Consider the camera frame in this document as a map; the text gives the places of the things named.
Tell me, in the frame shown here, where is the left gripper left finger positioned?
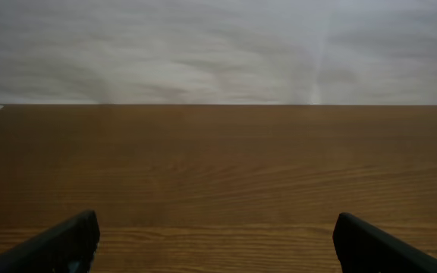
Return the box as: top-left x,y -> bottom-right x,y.
0,209 -> 101,273

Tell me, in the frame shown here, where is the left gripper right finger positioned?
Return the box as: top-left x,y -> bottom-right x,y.
332,212 -> 437,273

